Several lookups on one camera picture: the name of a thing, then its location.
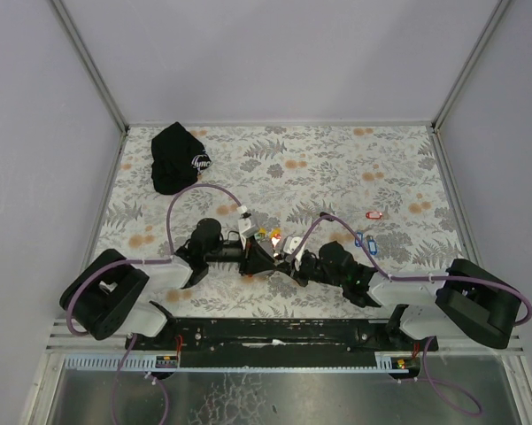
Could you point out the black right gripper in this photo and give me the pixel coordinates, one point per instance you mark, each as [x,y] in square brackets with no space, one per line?
[303,267]

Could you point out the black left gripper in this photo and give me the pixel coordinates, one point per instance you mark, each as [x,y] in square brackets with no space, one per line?
[250,257]

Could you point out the key with black cap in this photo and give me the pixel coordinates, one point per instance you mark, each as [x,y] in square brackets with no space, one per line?
[326,216]

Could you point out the red key tag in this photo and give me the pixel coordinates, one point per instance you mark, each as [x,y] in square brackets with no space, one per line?
[374,215]

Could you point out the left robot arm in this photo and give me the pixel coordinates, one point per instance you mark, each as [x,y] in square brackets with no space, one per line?
[114,292]

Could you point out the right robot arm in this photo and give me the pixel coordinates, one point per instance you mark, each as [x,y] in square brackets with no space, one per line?
[463,300]

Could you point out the yellow key tag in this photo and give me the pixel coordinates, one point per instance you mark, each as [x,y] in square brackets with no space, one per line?
[264,233]

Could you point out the blue key tag left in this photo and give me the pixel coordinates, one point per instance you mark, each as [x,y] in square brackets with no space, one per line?
[359,239]

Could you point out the blue key tag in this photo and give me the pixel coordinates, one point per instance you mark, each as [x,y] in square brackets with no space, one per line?
[372,246]
[359,239]

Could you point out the blue key tag right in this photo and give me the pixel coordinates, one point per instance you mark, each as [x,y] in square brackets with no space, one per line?
[372,246]

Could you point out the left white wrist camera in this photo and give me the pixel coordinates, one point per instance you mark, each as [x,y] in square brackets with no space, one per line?
[247,225]

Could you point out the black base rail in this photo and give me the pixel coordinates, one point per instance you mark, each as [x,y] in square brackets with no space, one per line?
[279,343]

